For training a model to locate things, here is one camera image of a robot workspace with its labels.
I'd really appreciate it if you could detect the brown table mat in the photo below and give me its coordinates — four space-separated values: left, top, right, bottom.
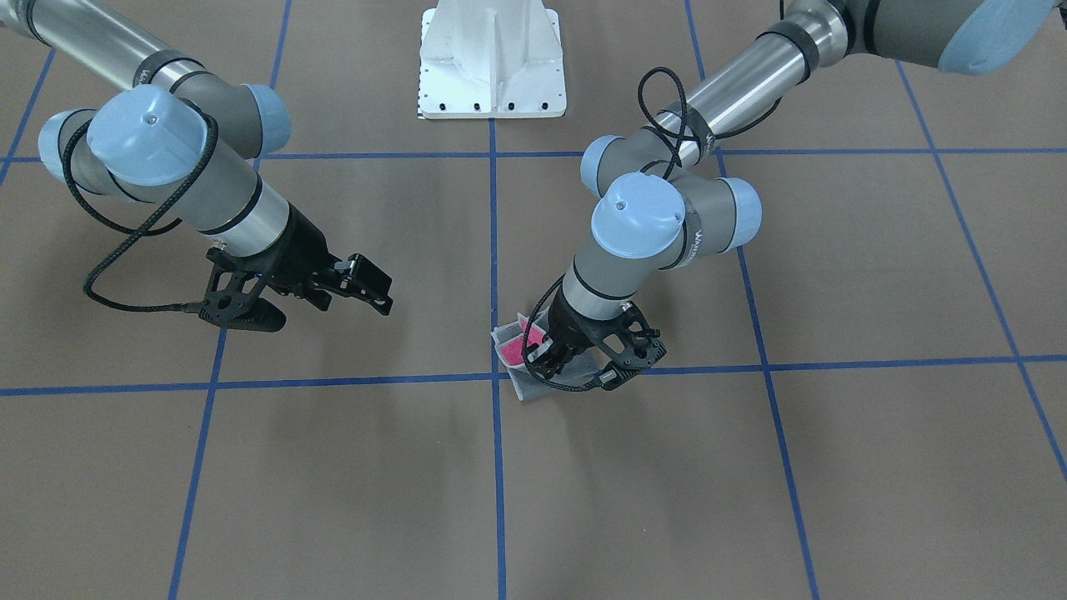
1 1 1066 599

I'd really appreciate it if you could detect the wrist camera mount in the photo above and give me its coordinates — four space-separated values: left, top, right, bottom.
592 302 666 391
194 247 286 332

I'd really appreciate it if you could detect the pink and grey towel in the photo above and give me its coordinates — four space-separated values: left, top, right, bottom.
490 307 614 402

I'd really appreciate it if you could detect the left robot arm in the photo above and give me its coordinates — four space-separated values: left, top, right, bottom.
517 1 1064 392

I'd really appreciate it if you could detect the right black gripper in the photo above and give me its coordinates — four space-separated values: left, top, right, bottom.
250 206 393 316

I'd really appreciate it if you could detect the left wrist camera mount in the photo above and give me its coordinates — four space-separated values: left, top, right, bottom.
592 302 666 391

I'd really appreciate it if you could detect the blue tape strip lengthwise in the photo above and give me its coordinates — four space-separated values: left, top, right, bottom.
488 119 508 599

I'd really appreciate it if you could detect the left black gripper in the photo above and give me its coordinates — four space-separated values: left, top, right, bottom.
523 293 608 381

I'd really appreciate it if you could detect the white camera stand base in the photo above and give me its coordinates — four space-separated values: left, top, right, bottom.
417 1 568 119

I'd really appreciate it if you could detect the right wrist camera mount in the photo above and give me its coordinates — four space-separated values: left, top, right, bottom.
194 247 286 332

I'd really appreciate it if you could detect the blue tape strip crosswise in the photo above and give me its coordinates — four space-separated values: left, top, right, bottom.
1 353 1066 398

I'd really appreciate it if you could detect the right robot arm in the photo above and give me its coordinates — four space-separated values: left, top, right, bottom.
3 1 393 332

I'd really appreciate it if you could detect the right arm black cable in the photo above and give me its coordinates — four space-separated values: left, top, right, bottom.
62 104 219 314

